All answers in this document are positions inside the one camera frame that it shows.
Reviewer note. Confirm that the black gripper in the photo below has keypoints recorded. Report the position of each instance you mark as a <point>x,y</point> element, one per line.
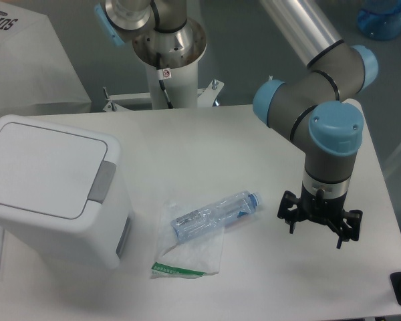
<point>317,208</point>

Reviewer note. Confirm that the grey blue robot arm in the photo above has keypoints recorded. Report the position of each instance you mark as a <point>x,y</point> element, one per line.
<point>313,114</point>

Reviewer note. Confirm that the white trash can body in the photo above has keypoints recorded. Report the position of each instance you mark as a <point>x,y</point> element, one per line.
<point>98,235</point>

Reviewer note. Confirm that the white trash can lid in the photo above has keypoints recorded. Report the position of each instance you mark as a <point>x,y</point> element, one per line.
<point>49,171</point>

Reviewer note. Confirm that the clear plastic water bottle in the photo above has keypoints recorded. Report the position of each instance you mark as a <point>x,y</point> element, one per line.
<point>216,215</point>

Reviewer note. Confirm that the white tissue pack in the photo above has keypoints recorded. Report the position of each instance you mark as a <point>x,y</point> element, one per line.
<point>193,259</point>

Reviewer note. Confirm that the blue water jug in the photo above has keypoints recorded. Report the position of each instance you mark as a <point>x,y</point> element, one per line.
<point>380,20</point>

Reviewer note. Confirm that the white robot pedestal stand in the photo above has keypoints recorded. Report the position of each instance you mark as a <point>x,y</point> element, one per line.
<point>168,88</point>

